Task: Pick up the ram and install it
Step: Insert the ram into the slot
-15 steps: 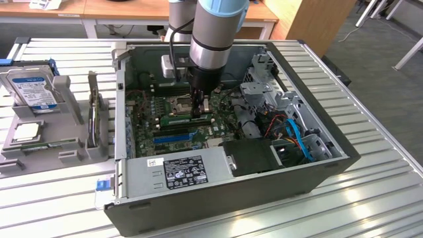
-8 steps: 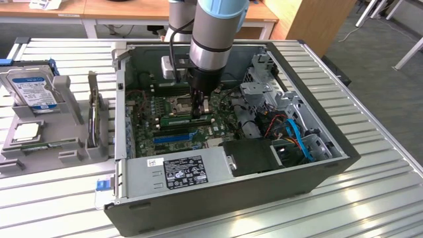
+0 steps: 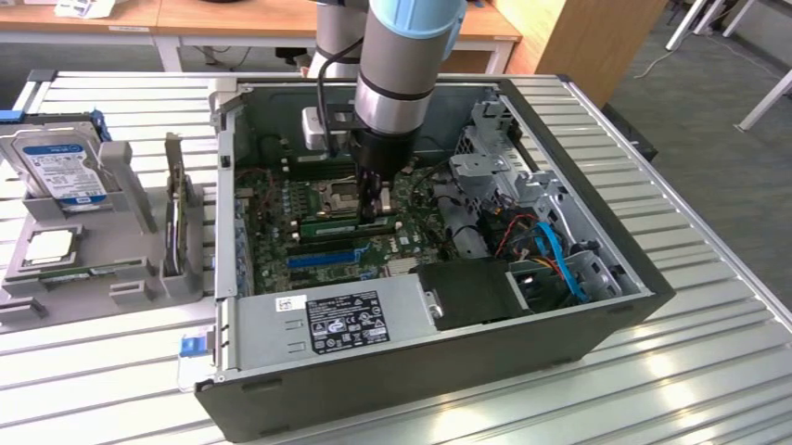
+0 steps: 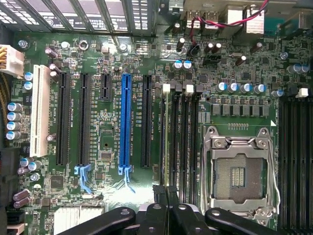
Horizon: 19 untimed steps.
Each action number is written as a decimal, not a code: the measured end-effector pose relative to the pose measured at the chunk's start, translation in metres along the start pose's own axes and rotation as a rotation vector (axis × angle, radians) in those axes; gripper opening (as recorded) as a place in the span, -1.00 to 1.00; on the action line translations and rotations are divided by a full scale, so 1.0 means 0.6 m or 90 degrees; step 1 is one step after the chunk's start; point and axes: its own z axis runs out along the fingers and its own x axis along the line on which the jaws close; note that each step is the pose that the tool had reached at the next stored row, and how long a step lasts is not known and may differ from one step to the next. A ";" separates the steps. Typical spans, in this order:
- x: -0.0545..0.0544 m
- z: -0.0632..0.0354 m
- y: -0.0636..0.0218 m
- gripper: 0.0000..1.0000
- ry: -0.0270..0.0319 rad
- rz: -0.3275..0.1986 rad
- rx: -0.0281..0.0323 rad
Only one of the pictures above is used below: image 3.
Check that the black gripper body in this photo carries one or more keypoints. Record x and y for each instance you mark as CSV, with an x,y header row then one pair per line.
x,y
385,150

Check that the green RAM stick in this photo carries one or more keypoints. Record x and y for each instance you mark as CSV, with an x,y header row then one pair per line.
x,y
78,273
327,228

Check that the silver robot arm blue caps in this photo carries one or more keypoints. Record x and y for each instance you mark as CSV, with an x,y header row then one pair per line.
x,y
395,55

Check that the CPU socket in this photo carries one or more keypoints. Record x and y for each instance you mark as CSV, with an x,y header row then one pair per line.
x,y
334,197

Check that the blue expansion slot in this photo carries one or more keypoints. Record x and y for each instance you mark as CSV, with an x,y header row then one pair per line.
x,y
322,259

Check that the green motherboard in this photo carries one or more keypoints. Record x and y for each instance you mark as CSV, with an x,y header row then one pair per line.
x,y
278,222

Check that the metal disk bay cage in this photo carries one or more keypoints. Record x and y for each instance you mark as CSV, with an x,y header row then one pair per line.
x,y
526,185

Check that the grey power supply with label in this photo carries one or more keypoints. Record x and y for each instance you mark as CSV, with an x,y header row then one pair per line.
x,y
346,324

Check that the wooden cabinet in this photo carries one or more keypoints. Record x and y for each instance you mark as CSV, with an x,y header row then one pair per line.
x,y
588,41

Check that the grey parts rack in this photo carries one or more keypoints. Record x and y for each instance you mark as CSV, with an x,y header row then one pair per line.
x,y
123,259

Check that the blue plastic clip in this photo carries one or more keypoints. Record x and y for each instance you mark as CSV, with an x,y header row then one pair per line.
x,y
190,347

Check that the black open PC case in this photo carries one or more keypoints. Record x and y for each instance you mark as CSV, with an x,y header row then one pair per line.
x,y
433,398

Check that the hard disk blue label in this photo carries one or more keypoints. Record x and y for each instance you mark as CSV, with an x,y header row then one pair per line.
x,y
52,162

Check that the silver CPU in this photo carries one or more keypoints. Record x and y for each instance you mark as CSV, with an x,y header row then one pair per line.
x,y
51,248

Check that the white papers on desk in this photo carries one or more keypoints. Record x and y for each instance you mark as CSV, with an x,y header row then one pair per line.
x,y
83,8

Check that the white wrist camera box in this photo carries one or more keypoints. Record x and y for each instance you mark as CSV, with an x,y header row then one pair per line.
x,y
314,130

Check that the graphics card metal bracket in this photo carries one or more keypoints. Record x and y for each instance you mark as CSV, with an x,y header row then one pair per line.
x,y
179,208

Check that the wooden desk white frame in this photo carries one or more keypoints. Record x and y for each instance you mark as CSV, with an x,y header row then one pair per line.
x,y
186,23

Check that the blue disk carrier bracket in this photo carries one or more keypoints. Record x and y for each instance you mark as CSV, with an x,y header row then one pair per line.
x,y
100,125

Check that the white table frame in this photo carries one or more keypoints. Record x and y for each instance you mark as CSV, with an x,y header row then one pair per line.
x,y
764,99

